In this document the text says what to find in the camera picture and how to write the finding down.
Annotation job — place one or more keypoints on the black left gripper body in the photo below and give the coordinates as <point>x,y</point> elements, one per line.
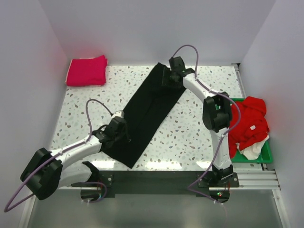
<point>121,138</point>

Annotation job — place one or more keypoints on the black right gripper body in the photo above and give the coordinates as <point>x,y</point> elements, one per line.
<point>171,77</point>

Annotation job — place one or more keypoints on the black t shirt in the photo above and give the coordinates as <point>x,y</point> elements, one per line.
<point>144,113</point>

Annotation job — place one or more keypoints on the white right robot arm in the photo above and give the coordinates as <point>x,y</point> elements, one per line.
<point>216,116</point>

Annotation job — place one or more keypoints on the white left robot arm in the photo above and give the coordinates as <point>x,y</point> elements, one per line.
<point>44,173</point>

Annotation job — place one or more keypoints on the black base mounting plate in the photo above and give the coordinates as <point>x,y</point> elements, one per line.
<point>108,184</point>

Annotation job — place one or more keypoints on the folded pink t shirt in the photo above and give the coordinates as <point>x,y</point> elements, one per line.
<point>87,72</point>

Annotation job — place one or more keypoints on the red t shirt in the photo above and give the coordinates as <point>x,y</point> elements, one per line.
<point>249,123</point>

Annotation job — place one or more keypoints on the green plastic basket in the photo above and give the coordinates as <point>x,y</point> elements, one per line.
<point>263,156</point>

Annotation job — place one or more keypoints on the aluminium rail frame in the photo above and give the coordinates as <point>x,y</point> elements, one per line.
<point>180,145</point>

